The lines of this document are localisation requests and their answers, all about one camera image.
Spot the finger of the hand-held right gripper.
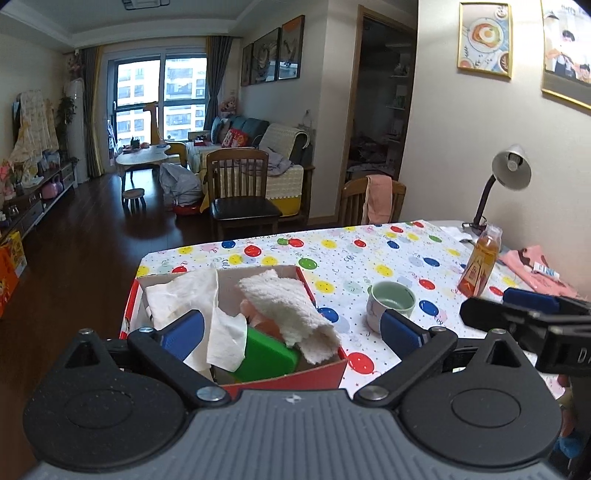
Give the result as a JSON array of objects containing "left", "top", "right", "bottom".
[
  {"left": 502, "top": 287, "right": 591, "bottom": 319},
  {"left": 459, "top": 296, "right": 549, "bottom": 345}
]

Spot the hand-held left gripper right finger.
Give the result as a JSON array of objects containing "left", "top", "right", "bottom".
[{"left": 353, "top": 308, "right": 537, "bottom": 409}]

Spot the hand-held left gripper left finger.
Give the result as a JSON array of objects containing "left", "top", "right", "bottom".
[{"left": 60, "top": 310, "right": 230, "bottom": 409}]

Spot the white tissue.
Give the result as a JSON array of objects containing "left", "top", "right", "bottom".
[{"left": 145, "top": 268, "right": 247, "bottom": 372}]

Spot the pink knitted cloth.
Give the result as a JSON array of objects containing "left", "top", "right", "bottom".
[{"left": 240, "top": 298, "right": 282, "bottom": 340}]

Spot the green plastic box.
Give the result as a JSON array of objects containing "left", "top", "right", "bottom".
[{"left": 233, "top": 325, "right": 302, "bottom": 383}]

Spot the red cardboard box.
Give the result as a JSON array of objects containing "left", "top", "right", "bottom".
[{"left": 119, "top": 264, "right": 348, "bottom": 400}]

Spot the white towel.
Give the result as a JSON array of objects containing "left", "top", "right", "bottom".
[{"left": 238, "top": 270, "right": 342, "bottom": 365}]

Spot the pale green mug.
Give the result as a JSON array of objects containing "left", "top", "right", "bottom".
[{"left": 366, "top": 281, "right": 416, "bottom": 334}]

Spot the white tube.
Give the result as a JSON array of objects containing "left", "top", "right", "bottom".
[{"left": 531, "top": 261, "right": 561, "bottom": 280}]

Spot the pink printed bag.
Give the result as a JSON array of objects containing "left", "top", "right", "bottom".
[{"left": 499, "top": 244, "right": 587, "bottom": 301}]

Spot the amber tea bottle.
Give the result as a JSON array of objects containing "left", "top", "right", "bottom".
[{"left": 457, "top": 224, "right": 504, "bottom": 298}]

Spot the balloon print tablecloth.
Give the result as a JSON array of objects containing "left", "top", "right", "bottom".
[{"left": 124, "top": 219, "right": 591, "bottom": 402}]

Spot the white paper slip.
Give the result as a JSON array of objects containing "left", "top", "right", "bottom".
[{"left": 441, "top": 224, "right": 476, "bottom": 243}]

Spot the grey desk lamp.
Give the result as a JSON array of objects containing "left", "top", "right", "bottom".
[{"left": 462, "top": 144, "right": 533, "bottom": 236}]

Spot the pink towel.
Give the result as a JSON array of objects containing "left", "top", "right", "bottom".
[{"left": 362, "top": 174, "right": 393, "bottom": 225}]

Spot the wooden chair with dark seat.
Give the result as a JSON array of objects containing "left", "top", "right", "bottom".
[{"left": 205, "top": 148, "right": 283, "bottom": 241}]

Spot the grey cloth bundle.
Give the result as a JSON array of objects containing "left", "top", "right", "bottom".
[{"left": 159, "top": 161, "right": 204, "bottom": 208}]

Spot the cream and yellow sofa cover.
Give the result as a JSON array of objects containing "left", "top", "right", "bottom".
[{"left": 263, "top": 164, "right": 305, "bottom": 217}]

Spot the orange gift bag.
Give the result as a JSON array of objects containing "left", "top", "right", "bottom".
[{"left": 0, "top": 249, "right": 19, "bottom": 319}]

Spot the oval wooden coffee table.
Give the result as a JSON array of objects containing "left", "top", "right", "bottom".
[{"left": 115, "top": 144, "right": 171, "bottom": 185}]

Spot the small wooden chair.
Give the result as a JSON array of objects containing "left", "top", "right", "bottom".
[{"left": 164, "top": 142, "right": 188, "bottom": 168}]

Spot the yellow box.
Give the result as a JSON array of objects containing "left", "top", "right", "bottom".
[{"left": 0, "top": 231, "right": 26, "bottom": 278}]

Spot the dark tv cabinet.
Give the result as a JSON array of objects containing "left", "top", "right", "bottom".
[{"left": 0, "top": 159, "right": 79, "bottom": 241}]

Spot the grey clothing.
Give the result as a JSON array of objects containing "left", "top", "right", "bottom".
[{"left": 265, "top": 150, "right": 294, "bottom": 176}]

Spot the wooden giraffe toy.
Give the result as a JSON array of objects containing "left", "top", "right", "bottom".
[{"left": 143, "top": 100, "right": 162, "bottom": 146}]

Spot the dark green sofa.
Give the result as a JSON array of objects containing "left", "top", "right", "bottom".
[{"left": 185, "top": 115, "right": 317, "bottom": 217}]

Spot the cream throw blanket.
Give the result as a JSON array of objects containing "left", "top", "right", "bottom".
[{"left": 259, "top": 124, "right": 310, "bottom": 160}]

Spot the white standing air conditioner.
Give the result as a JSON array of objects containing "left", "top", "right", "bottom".
[{"left": 62, "top": 78, "right": 88, "bottom": 185}]

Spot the grey curtain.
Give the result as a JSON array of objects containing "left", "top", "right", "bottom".
[
  {"left": 81, "top": 46, "right": 105, "bottom": 178},
  {"left": 205, "top": 34, "right": 234, "bottom": 134}
]

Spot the large window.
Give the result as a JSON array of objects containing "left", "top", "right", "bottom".
[{"left": 104, "top": 46, "right": 208, "bottom": 153}]

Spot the green potted plant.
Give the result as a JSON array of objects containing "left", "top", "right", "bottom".
[{"left": 55, "top": 95, "right": 77, "bottom": 139}]

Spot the gold framed family picture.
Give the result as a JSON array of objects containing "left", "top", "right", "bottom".
[{"left": 540, "top": 0, "right": 591, "bottom": 112}]

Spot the cream printed cover cloth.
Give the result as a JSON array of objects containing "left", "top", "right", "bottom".
[{"left": 11, "top": 89, "right": 60, "bottom": 174}]

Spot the gold framed egg toast picture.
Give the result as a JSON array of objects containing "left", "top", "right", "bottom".
[{"left": 457, "top": 1, "right": 513, "bottom": 79}]

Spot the small dark framed picture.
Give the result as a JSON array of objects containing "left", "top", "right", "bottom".
[{"left": 240, "top": 42, "right": 254, "bottom": 88}]

